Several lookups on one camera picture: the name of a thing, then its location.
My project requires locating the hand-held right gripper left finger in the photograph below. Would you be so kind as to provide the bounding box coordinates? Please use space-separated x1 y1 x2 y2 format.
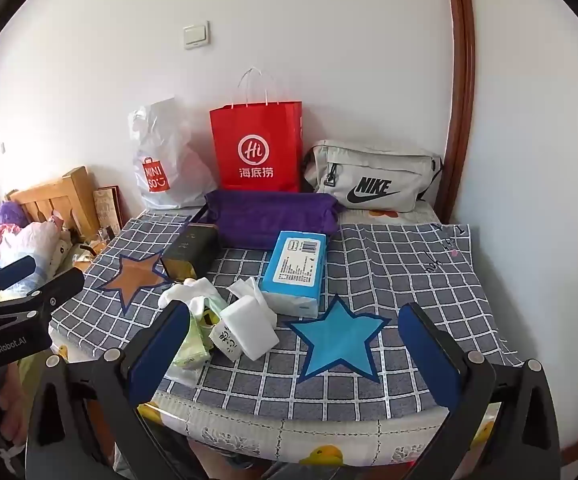
26 300 191 480

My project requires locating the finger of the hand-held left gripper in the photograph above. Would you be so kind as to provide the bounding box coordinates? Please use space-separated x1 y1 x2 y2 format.
0 255 38 293
24 267 86 312

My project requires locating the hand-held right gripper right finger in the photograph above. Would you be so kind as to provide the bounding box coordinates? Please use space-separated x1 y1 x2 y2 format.
397 302 562 480

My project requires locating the white and green cloth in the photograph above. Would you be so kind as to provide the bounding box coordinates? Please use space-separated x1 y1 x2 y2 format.
158 276 221 313

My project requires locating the white sponge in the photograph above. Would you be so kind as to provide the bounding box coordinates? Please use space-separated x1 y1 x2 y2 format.
209 277 281 361

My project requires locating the dark green box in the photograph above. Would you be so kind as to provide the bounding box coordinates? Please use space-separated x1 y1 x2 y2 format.
160 223 221 281

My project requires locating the purple storage box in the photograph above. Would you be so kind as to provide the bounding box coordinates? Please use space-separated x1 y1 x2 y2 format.
189 190 341 251

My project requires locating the person's left hand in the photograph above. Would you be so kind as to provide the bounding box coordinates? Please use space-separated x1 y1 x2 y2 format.
0 355 31 458

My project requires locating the pastel quilt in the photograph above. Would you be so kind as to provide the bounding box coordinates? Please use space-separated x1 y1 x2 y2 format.
0 215 72 283

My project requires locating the purple plush toy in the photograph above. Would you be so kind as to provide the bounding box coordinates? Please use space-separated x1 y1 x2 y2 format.
0 201 25 226

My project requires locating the grey checked blanket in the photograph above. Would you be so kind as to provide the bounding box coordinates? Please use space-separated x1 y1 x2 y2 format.
49 212 524 423

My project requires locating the wooden headboard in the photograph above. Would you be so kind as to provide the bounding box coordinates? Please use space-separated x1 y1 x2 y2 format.
8 166 101 241

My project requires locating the blue tissue pack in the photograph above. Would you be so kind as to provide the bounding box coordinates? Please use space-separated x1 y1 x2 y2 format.
258 230 329 319

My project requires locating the white plastic bag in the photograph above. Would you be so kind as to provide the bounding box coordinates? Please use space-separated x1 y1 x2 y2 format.
128 97 220 211

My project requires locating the grey waist bag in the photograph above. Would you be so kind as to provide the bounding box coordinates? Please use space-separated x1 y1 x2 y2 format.
301 139 444 213

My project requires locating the red paper bag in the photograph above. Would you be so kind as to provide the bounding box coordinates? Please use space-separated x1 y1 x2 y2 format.
209 66 304 194

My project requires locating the wooden door frame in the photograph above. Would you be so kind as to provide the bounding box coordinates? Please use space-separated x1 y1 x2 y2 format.
439 0 477 221

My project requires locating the white light switch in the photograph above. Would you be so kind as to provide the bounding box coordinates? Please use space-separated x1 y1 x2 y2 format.
183 21 211 51

